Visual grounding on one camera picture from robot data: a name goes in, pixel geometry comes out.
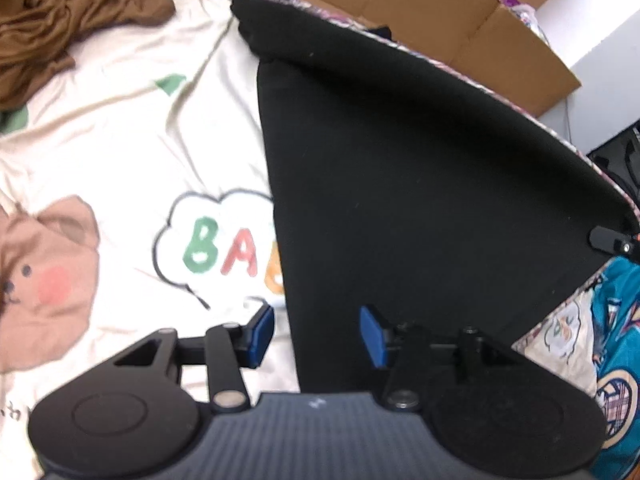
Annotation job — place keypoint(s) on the brown garment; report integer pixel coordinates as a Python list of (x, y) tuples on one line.
[(50, 25)]

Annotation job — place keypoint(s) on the pale pink refill pouch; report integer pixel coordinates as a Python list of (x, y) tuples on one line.
[(526, 16)]

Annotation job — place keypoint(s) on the teal printed cloth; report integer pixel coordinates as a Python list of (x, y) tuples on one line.
[(620, 310)]

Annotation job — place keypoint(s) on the white cabinet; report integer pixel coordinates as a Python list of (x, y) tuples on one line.
[(600, 10)]

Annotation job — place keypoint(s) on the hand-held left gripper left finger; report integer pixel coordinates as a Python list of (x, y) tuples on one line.
[(262, 335)]

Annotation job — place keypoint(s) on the bear print bed sheet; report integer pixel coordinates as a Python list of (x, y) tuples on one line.
[(125, 135)]

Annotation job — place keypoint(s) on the black skirt with patterned lining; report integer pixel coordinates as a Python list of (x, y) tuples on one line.
[(400, 185)]

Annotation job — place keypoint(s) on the dark object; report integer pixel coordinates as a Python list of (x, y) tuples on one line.
[(620, 160)]

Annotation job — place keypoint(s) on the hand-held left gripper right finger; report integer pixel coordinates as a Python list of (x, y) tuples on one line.
[(372, 335)]

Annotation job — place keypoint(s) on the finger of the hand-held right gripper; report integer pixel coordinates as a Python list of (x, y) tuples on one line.
[(607, 240)]

